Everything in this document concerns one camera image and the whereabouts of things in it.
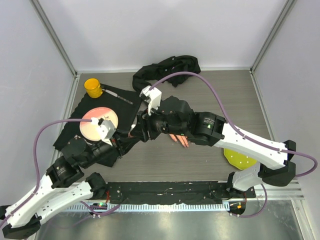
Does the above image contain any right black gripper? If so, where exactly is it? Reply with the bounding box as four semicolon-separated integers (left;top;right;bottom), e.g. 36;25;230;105
130;102;188;143

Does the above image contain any mannequin hand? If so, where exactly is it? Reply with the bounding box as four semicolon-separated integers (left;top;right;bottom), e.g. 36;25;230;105
169;134;189;148

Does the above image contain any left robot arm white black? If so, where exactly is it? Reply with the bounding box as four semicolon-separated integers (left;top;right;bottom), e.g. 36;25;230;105
0;136;139;240

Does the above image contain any pink cream plate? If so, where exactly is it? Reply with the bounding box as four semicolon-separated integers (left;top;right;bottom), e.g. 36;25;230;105
79;107;119;141

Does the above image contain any black placemat cloth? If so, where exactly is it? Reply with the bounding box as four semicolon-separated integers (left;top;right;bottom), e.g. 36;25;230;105
52;84;143;168

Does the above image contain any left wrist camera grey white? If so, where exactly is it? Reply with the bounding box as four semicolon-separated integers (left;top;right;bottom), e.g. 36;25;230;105
96;118;116;146

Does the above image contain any yellow cup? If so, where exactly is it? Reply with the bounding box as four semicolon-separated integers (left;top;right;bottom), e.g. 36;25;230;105
84;78;103;99

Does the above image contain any table knife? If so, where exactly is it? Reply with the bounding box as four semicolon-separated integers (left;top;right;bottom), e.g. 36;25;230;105
102;88;134;105

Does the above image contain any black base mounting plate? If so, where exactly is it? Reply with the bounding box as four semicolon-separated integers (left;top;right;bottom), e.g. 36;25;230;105
107;181;256;205

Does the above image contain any white slotted cable duct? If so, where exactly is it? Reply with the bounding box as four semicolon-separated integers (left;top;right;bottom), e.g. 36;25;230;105
64;202;230;213

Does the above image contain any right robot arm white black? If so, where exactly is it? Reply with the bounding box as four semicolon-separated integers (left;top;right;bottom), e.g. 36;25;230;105
130;96;296;198

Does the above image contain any yellow green plate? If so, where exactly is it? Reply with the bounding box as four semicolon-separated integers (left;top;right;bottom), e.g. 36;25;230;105
223;148;259;170

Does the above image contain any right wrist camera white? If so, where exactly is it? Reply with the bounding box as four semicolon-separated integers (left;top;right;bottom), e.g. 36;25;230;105
139;86;162;116

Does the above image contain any black sleeved shirt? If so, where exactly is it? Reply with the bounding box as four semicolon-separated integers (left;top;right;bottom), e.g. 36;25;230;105
132;55;201;95

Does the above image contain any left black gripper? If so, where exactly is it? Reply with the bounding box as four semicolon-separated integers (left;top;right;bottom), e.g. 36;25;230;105
81;128;139;169

